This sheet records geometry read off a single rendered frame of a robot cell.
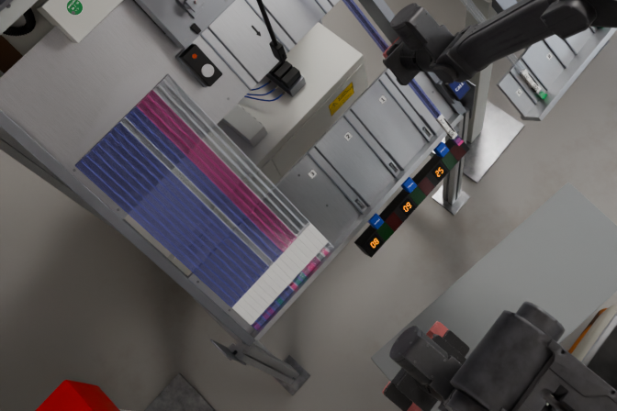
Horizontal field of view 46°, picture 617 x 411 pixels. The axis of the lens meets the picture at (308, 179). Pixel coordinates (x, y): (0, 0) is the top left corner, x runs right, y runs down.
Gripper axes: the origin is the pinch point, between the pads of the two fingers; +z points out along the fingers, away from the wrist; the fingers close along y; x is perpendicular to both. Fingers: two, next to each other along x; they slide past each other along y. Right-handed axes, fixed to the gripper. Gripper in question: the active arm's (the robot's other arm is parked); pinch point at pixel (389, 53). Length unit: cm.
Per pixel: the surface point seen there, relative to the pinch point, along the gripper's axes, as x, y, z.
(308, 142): 19, 15, 48
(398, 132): 18.1, 5.6, 10.5
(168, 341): 48, 82, 88
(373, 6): -5.7, -7.6, 10.9
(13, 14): -51, 45, -1
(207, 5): -30.2, 20.2, 3.5
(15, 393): 29, 127, 105
